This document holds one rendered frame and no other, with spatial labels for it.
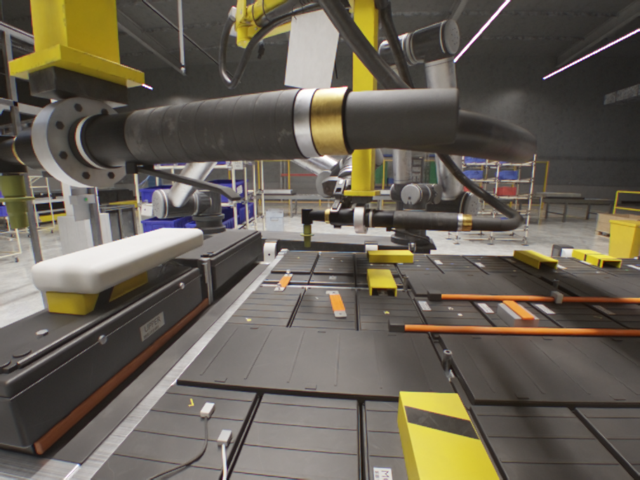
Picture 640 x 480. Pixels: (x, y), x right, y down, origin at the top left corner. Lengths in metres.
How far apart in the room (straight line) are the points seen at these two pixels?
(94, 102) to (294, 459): 0.42
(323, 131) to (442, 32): 1.47
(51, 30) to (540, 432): 0.66
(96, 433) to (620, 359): 0.80
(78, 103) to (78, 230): 4.10
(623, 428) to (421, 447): 0.29
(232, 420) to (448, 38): 1.58
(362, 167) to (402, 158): 0.97
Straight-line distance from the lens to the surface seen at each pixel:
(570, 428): 0.52
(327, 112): 0.19
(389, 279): 0.88
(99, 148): 0.32
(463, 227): 0.78
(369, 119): 0.19
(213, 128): 0.23
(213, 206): 2.38
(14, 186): 0.51
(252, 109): 0.21
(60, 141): 0.35
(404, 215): 0.77
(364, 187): 0.78
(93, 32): 0.38
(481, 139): 0.23
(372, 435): 0.42
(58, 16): 0.38
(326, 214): 0.82
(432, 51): 1.66
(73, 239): 4.52
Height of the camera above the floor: 1.30
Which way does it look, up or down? 11 degrees down
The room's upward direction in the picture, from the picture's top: straight up
